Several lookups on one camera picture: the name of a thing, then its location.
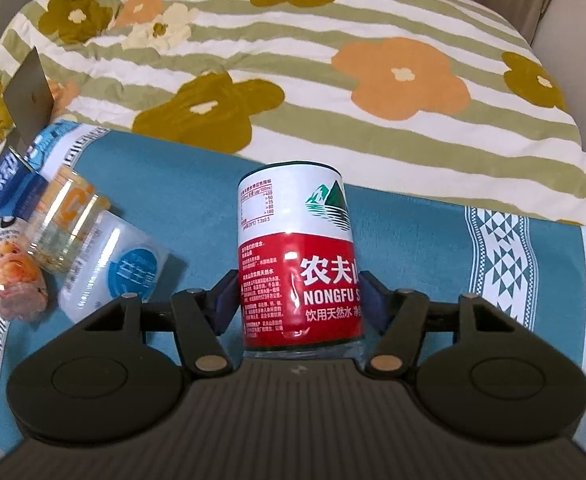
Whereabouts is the red label bottle cup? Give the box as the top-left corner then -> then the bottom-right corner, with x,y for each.
238,162 -> 363,360

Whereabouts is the white blue label bottle cup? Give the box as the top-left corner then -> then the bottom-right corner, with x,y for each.
58,211 -> 168,323

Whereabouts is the yellow orange label bottle cup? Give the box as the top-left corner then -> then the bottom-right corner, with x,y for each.
24,165 -> 111,274

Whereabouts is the dark blue label bottle cup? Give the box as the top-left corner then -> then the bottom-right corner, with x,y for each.
0,148 -> 48,221

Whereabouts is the floral striped duvet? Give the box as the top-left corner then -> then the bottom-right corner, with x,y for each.
0,0 -> 586,224

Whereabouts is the grey cardboard flap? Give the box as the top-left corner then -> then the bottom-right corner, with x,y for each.
4,49 -> 54,154

